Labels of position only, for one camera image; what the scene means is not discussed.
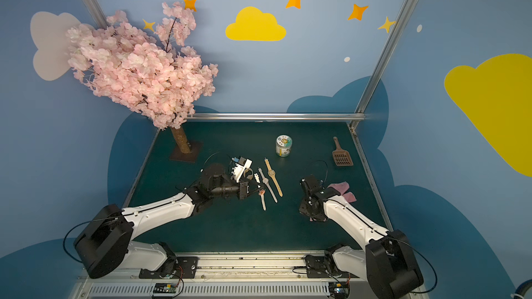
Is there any white strap watch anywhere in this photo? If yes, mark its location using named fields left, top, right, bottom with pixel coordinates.
left=259, top=168, right=278, bottom=203
left=254, top=173, right=267, bottom=211

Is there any gold strap watch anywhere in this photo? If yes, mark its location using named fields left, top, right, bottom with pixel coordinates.
left=264, top=158, right=283, bottom=197

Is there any pink cloth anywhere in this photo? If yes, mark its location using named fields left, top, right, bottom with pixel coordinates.
left=328, top=181, right=357, bottom=203

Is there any cream looped watch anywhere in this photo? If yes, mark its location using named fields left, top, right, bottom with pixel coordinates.
left=244, top=168, right=254, bottom=180

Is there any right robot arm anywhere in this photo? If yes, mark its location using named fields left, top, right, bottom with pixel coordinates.
left=299, top=175, right=424, bottom=298

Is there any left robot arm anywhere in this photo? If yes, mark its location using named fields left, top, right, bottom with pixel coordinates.
left=73, top=163, right=265, bottom=279

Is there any brown litter scoop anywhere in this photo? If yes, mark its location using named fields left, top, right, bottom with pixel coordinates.
left=332, top=136, right=353, bottom=167

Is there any jar with sunflower lid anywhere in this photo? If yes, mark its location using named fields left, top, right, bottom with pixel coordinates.
left=276, top=135, right=293, bottom=157

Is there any right circuit board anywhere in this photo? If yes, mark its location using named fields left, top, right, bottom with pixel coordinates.
left=328, top=282, right=349, bottom=299

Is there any circuit board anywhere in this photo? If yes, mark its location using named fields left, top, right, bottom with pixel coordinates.
left=328, top=282, right=349, bottom=299
left=151, top=282, right=180, bottom=298

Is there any left circuit board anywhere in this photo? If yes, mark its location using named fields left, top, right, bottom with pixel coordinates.
left=151, top=282, right=180, bottom=298

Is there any pink blossom tree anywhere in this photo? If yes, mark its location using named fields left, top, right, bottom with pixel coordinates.
left=66, top=1, right=218, bottom=154

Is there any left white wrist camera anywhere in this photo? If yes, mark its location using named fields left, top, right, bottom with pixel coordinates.
left=231, top=157, right=252, bottom=183

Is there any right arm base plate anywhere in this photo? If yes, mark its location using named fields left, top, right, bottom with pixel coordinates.
left=303, top=255, right=355, bottom=278

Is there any back aluminium frame bar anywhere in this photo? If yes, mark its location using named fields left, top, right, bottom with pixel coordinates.
left=187, top=113, right=366, bottom=122

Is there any brown tree base plate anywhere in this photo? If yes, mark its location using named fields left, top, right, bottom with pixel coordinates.
left=169, top=140, right=203, bottom=163

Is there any aluminium front rail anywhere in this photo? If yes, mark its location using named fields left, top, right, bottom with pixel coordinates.
left=69, top=251, right=375, bottom=298

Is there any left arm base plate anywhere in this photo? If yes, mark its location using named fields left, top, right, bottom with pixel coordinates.
left=139, top=256, right=199, bottom=280

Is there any right aluminium frame post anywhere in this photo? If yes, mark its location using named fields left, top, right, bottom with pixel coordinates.
left=349, top=0, right=419, bottom=133

